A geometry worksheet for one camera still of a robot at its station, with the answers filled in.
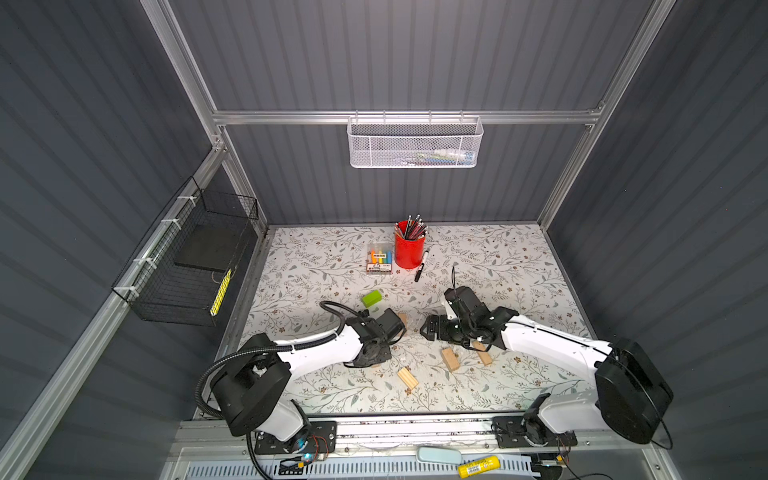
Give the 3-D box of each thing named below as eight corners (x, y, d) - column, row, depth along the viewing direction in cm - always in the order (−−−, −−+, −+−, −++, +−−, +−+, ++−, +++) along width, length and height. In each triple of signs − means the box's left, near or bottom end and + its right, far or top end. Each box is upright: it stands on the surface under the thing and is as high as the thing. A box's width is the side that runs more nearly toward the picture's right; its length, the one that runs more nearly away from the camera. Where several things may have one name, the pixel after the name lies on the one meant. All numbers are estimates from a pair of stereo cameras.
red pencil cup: (400, 271, 109) (401, 243, 96) (391, 248, 116) (391, 219, 104) (427, 265, 110) (431, 236, 98) (416, 242, 118) (419, 213, 106)
